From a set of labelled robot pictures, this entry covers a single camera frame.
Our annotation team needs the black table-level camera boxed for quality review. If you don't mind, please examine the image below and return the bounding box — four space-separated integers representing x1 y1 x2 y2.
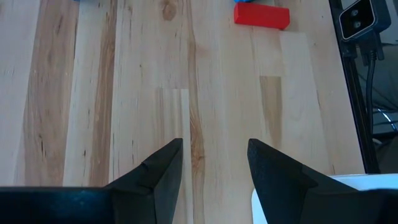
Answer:
338 0 392 43

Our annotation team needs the black camera cable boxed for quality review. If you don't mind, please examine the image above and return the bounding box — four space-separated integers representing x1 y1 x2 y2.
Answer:
357 40 386 138

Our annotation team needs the red wooden block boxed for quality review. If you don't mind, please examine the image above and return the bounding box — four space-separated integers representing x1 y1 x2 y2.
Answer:
233 2 291 31

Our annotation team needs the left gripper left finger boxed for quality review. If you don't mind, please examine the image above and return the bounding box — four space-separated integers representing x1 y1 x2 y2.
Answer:
105 138 184 224

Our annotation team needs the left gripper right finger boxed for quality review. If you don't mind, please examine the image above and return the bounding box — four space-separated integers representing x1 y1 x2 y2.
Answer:
247 138 358 224

